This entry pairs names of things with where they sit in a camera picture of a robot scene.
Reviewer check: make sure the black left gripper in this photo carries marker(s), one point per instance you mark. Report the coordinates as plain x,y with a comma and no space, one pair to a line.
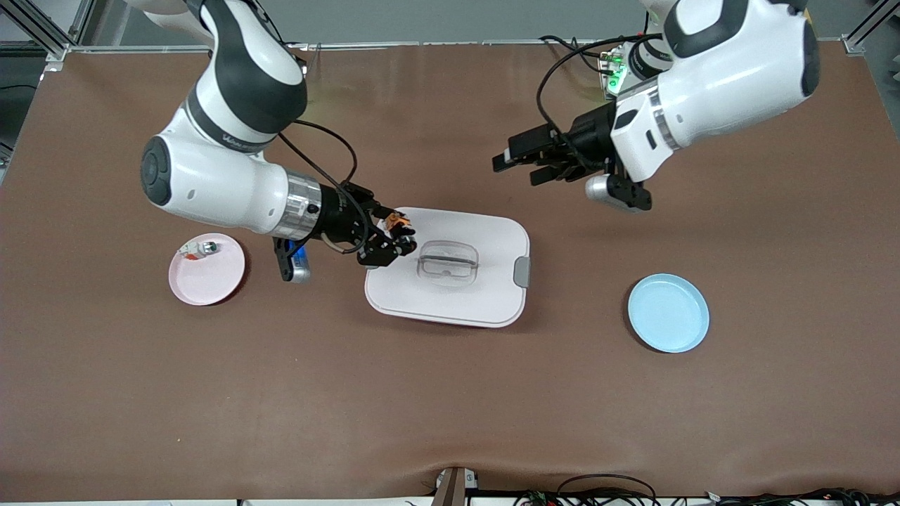
589,138

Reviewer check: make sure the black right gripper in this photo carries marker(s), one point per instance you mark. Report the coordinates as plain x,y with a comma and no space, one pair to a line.
340,217

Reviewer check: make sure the orange black push-button switch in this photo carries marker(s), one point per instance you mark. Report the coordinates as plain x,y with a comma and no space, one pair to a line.
397,225

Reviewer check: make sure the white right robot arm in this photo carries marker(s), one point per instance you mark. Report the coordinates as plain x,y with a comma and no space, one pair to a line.
225,183

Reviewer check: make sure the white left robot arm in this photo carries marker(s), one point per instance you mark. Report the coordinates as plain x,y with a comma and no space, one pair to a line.
731,77

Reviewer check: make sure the white lidded box grey latches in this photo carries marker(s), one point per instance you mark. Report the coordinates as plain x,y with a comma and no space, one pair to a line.
450,302

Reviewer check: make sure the pink round plate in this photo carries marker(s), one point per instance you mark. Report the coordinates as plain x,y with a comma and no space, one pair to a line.
207,281

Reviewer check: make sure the brown table cover mat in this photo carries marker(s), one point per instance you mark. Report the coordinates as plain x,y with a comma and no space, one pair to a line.
450,407

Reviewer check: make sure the light blue round plate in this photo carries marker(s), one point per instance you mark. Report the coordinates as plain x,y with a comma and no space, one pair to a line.
668,313

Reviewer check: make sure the silver white push-button switch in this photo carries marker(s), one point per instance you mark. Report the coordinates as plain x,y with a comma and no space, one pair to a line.
209,247

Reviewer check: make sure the brown camera mount post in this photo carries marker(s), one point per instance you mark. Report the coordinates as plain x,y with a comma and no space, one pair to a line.
453,488

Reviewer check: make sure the aluminium frame profile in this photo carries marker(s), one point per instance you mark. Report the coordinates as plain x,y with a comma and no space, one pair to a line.
854,43
56,53

